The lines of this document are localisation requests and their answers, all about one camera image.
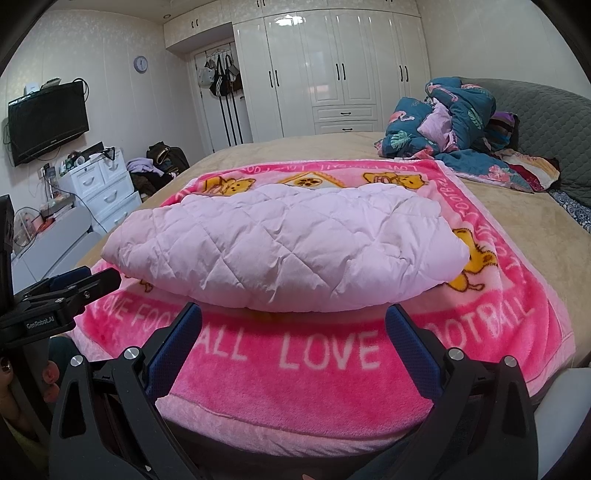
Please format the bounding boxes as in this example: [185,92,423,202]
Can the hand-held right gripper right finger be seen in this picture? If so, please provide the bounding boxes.
[385,303,539,480]

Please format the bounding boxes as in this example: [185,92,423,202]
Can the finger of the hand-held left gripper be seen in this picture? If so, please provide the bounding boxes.
[69,267,122,301]
[48,267,93,289]

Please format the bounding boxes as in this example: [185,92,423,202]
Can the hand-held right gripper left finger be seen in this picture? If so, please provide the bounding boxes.
[48,302,204,480]

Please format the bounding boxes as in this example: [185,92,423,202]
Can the pink quilted jacket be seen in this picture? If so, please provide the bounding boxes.
[100,182,469,313]

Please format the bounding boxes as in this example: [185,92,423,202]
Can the dark clothes pile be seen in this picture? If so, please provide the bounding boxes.
[129,168,185,199]

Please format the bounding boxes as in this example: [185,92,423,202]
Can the purple clothes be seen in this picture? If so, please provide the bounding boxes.
[127,158,164,176]

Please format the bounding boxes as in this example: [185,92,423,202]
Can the person's left hand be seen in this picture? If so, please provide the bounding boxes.
[0,355,61,435]

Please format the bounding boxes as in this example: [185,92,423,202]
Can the white low cabinet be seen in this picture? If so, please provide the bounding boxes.
[11,203,105,287]

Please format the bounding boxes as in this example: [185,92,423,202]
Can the white electric fan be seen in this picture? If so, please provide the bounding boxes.
[13,208,43,252]

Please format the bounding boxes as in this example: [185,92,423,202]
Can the pink printed blanket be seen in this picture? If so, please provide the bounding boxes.
[74,159,575,435]

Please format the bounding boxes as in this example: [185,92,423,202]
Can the white drawer cabinet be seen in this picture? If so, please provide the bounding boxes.
[58,148,143,234]

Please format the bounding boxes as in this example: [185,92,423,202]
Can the dark brown bag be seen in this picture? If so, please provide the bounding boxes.
[147,142,190,174]

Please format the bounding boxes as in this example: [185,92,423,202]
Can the black television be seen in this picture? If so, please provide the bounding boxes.
[8,82,90,167]

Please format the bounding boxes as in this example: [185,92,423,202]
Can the white door with black stripes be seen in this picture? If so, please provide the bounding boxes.
[187,39,254,155]

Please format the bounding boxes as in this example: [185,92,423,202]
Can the colourful printed cloth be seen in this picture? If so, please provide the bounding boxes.
[501,148,561,192]

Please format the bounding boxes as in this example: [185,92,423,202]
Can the teal floral duvet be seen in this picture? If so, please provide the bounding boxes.
[374,76,534,192]

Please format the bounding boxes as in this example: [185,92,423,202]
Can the bed with tan sheet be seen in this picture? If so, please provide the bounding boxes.
[76,131,591,370]

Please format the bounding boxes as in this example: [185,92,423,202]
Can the white hanging bag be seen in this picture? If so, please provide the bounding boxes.
[196,58,218,88]

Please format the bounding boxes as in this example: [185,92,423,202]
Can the black bag with white stripes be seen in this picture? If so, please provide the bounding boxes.
[210,55,234,97]

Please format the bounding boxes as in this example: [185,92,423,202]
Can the purple striped pillow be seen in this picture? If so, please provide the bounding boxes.
[489,111,518,151]

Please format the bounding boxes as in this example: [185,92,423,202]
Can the dark hanging bag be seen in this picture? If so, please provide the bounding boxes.
[226,53,245,93]

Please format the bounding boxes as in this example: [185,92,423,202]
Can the grey quilted headboard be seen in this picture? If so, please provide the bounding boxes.
[466,78,591,208]

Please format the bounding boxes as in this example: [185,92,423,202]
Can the white wardrobe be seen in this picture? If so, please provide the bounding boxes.
[164,0,432,153]

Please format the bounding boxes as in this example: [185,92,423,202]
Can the white bed frame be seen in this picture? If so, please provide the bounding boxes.
[536,364,591,480]

